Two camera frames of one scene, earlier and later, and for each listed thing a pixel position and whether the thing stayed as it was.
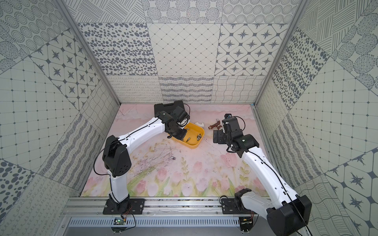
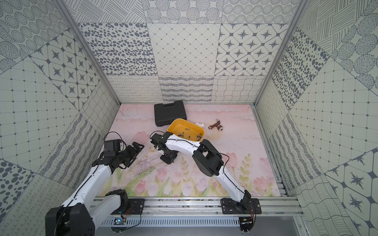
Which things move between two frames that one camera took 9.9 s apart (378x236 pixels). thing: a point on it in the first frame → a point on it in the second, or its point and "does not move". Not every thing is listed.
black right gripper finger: x=219 y=136 → x=169 y=157
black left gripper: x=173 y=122 → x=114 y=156
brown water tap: x=216 y=125 does not move
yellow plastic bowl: x=194 y=137 does not move
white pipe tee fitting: x=201 y=124 does not move
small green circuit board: x=118 y=221 does not move
